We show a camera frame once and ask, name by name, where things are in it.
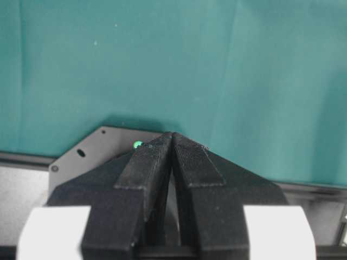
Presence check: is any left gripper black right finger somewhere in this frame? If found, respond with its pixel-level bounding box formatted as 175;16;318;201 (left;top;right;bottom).
171;133;288;257

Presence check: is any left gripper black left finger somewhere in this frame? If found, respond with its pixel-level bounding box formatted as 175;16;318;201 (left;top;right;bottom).
47;132;172;257

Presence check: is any grey metal base plate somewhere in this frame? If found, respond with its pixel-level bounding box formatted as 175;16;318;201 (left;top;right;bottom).
48;126;161;196

